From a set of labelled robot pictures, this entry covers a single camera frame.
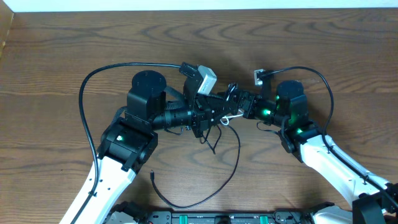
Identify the white cable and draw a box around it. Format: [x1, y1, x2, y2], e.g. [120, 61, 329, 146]
[220, 108, 245, 126]

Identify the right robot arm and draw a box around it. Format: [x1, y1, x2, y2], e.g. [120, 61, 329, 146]
[230, 70, 397, 223]

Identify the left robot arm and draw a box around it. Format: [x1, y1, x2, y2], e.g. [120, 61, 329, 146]
[61, 63, 239, 223]

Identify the cardboard panel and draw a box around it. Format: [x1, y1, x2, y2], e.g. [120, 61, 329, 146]
[0, 0, 14, 55]

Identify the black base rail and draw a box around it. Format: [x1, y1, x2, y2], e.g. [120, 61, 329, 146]
[104, 202, 353, 224]

